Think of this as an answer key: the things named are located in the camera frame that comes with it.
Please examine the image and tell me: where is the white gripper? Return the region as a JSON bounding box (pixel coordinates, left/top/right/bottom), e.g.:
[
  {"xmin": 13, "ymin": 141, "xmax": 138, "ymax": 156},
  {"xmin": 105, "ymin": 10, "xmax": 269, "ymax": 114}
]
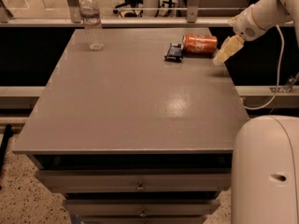
[{"xmin": 213, "ymin": 5, "xmax": 267, "ymax": 65}]

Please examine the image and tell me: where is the red coke can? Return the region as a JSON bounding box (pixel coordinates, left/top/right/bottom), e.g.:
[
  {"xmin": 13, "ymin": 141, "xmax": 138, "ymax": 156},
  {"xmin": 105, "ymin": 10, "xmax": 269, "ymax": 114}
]
[{"xmin": 182, "ymin": 34, "xmax": 218, "ymax": 54}]

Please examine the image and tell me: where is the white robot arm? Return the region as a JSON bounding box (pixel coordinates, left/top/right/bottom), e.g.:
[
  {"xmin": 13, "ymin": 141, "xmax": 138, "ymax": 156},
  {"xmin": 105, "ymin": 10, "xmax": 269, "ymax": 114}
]
[{"xmin": 213, "ymin": 0, "xmax": 299, "ymax": 224}]

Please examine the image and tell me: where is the blue rxbar blueberry bar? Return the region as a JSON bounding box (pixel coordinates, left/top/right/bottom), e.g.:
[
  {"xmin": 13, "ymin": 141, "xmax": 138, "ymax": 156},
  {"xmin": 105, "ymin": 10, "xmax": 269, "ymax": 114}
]
[{"xmin": 164, "ymin": 43, "xmax": 183, "ymax": 62}]

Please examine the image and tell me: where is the black office chair base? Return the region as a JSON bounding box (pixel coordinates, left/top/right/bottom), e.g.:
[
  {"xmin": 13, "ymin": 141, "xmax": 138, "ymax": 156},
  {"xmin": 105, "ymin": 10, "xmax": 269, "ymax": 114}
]
[{"xmin": 112, "ymin": 0, "xmax": 148, "ymax": 19}]

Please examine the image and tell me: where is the grey drawer cabinet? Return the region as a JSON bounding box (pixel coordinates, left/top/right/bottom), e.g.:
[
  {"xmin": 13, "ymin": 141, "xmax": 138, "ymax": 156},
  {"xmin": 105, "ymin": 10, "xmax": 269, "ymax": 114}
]
[{"xmin": 13, "ymin": 28, "xmax": 248, "ymax": 224}]

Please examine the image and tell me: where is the clear plastic water bottle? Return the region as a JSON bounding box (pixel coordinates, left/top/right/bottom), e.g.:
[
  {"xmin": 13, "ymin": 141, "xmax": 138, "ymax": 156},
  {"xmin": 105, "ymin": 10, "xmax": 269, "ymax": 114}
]
[{"xmin": 79, "ymin": 0, "xmax": 104, "ymax": 50}]

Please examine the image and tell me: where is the upper grey drawer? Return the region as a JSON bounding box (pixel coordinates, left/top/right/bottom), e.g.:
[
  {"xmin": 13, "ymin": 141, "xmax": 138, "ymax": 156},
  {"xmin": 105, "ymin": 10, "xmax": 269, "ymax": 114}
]
[{"xmin": 36, "ymin": 170, "xmax": 231, "ymax": 193}]

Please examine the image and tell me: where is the grey drawer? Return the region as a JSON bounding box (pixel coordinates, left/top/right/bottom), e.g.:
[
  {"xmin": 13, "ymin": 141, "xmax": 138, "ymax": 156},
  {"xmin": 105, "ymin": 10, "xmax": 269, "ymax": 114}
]
[
  {"xmin": 36, "ymin": 170, "xmax": 231, "ymax": 193},
  {"xmin": 63, "ymin": 200, "xmax": 220, "ymax": 217}
]

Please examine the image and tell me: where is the lower grey drawer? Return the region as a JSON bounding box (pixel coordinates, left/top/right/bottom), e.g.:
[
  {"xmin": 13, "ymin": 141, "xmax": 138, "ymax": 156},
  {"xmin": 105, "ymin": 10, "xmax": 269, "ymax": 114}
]
[{"xmin": 63, "ymin": 200, "xmax": 220, "ymax": 217}]

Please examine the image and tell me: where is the black pole at left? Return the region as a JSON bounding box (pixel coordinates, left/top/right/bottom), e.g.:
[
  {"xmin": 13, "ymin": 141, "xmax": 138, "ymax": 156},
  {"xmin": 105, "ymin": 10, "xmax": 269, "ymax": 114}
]
[{"xmin": 0, "ymin": 124, "xmax": 14, "ymax": 174}]

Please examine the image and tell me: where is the white cable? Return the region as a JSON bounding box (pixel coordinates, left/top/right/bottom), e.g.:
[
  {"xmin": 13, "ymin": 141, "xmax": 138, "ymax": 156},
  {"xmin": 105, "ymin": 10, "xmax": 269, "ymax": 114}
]
[{"xmin": 242, "ymin": 24, "xmax": 286, "ymax": 111}]

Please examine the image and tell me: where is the metal railing frame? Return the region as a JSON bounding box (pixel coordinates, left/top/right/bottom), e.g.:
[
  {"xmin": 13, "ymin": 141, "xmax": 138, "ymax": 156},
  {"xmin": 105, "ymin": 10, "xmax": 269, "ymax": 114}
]
[{"xmin": 0, "ymin": 0, "xmax": 295, "ymax": 29}]

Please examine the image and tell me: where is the metal floor bracket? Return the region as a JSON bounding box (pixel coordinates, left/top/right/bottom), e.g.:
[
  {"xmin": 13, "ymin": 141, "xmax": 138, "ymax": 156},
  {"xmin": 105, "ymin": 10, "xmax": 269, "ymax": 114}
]
[{"xmin": 270, "ymin": 73, "xmax": 299, "ymax": 93}]

